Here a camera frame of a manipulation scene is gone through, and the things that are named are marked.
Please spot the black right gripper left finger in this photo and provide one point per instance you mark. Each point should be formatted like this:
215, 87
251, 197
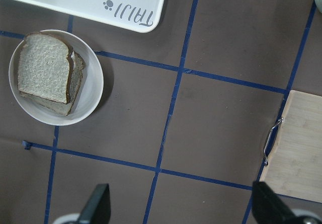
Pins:
98, 207

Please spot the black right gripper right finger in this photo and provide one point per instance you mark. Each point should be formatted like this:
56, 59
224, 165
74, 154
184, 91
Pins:
267, 207

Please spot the bread slice from board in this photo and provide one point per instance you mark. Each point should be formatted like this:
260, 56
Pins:
45, 67

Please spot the wooden cutting board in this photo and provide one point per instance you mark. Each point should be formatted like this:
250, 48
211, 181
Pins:
293, 166

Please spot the bottom bread slice on plate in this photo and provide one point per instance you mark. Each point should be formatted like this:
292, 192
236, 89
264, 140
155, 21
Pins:
76, 81

